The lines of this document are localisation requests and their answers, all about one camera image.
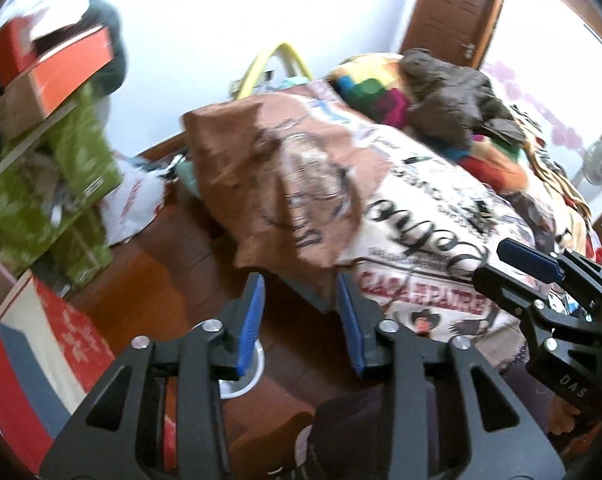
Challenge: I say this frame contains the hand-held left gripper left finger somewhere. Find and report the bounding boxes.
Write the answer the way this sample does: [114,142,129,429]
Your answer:
[40,272,267,480]

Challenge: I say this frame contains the pink window sticker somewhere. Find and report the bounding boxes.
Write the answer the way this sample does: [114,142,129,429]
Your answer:
[481,60,586,151]

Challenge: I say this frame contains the brown cardboard box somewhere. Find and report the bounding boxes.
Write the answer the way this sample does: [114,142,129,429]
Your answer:
[0,80,47,141]

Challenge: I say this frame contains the red patterned box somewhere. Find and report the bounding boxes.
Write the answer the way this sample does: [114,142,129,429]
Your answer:
[31,275,117,406]

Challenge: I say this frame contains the small green leaf-print box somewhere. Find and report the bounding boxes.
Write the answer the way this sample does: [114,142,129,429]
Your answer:
[46,205,114,286]

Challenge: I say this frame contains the orange box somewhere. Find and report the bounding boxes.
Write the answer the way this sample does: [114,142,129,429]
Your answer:
[18,22,114,121]

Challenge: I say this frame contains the white plastic bag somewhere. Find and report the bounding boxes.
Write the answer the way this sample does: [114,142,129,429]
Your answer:
[98,157,167,246]

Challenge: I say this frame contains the yellow hoop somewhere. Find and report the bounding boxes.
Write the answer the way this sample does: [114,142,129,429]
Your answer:
[233,42,314,103]

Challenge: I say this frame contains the striped cloth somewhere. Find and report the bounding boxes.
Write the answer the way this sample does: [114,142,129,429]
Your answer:
[511,105,592,241]

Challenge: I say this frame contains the printed quilt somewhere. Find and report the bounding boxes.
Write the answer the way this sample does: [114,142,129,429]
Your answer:
[181,80,582,376]

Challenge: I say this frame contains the multicoloured patchwork blanket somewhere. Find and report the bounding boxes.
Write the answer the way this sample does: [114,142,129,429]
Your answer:
[326,52,602,271]

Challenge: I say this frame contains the white fan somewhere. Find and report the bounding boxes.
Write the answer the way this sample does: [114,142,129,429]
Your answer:
[573,140,602,188]

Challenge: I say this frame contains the dark brown cloth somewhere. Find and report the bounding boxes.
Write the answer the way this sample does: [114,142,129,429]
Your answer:
[398,47,526,153]

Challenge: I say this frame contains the large green leaf-print box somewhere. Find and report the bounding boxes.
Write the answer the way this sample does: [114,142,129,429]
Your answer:
[0,82,124,266]

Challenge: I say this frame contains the wooden door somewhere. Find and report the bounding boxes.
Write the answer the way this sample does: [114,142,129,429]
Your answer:
[398,0,512,68]

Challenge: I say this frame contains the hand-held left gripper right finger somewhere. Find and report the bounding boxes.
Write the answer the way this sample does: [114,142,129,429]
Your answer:
[335,274,566,480]

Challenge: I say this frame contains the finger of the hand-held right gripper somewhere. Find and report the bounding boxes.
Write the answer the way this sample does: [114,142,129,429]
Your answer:
[472,265,602,361]
[497,238,602,321]

